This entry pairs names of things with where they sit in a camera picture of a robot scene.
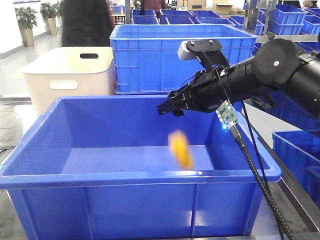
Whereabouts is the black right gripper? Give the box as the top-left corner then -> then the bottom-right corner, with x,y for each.
156,70 -> 231,117

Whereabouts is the yellow toy brick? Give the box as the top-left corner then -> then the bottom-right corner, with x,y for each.
168,129 -> 195,171

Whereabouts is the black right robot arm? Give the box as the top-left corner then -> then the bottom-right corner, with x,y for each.
157,38 -> 320,120

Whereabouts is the large blue target bin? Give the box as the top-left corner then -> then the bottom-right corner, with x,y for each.
0,94 -> 282,240

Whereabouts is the cream plastic bin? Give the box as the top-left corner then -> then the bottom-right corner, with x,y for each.
22,46 -> 116,116

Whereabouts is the blue bin lower right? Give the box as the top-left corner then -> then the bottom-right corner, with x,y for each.
272,130 -> 320,199

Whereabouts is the small green circuit board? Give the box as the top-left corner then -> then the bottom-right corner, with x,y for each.
215,100 -> 239,132

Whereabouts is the big blue ribbed crate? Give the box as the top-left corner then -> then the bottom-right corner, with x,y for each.
109,23 -> 258,96

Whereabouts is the person in black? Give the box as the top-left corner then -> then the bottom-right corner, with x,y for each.
62,0 -> 114,47

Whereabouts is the steel shelving rack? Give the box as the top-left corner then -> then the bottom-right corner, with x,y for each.
242,0 -> 320,42

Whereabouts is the potted plant middle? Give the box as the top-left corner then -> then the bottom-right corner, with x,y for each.
40,2 -> 58,36

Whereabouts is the potted plant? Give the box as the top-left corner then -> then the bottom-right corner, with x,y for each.
15,7 -> 38,48
40,2 -> 58,36

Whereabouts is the potted plant left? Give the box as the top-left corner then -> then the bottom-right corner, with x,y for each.
15,7 -> 38,48

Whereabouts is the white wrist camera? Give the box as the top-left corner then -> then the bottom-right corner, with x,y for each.
177,39 -> 230,72

